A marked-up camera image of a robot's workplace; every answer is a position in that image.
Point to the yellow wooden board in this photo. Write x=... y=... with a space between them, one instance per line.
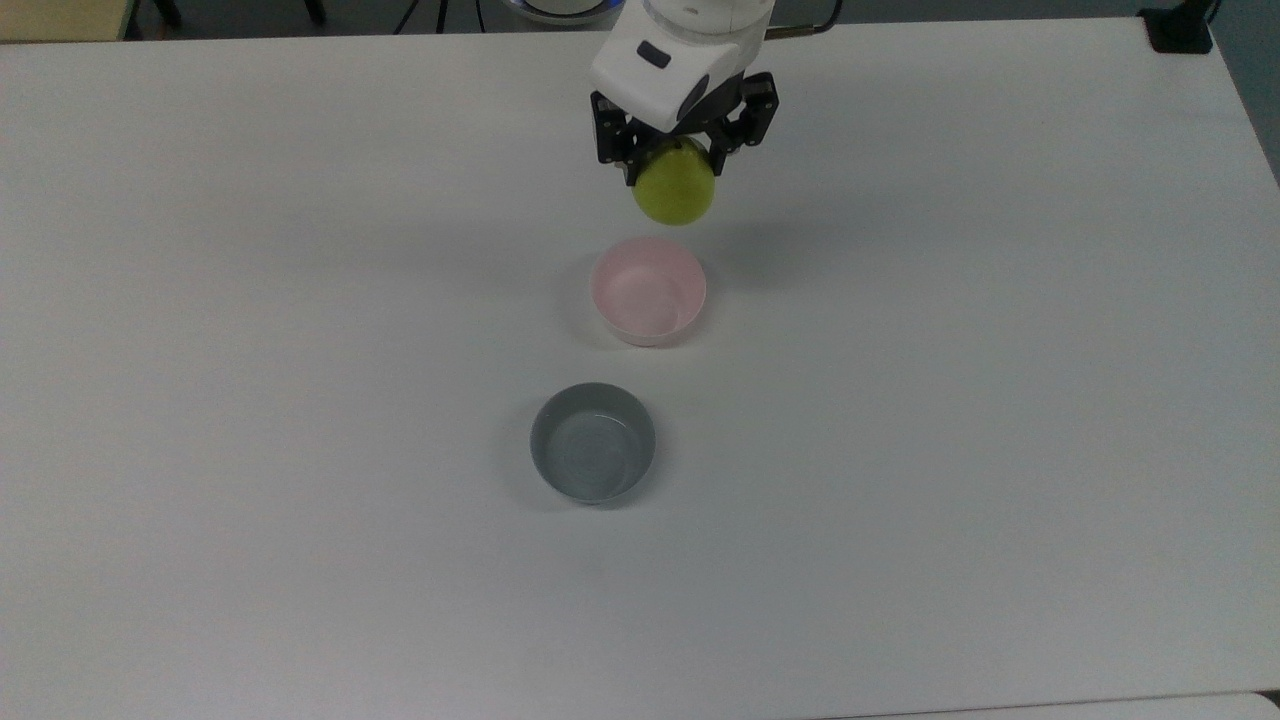
x=60 y=18

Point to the black table clamp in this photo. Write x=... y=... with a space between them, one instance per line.
x=1180 y=30

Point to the pink plastic bowl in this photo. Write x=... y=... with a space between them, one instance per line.
x=648 y=290

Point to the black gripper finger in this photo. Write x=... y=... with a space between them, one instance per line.
x=610 y=135
x=750 y=110

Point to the grey plastic bowl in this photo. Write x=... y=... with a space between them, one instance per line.
x=593 y=445

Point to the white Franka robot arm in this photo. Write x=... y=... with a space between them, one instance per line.
x=665 y=60

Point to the green pear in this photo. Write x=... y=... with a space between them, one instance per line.
x=675 y=190

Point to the black stand leg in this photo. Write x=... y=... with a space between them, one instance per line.
x=168 y=12
x=314 y=10

